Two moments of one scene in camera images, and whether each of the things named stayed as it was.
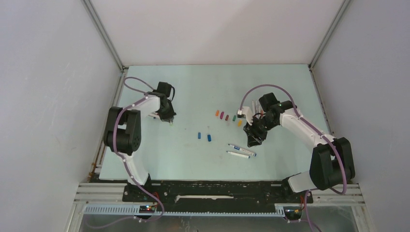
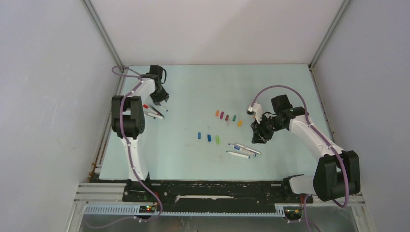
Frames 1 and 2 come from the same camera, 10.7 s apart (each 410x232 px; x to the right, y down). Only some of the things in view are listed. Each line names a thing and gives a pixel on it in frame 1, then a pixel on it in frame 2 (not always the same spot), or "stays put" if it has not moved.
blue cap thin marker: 239,154 stays put
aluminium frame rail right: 314,58 stays put
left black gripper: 168,117 to 157,100
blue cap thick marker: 246,151 stays put
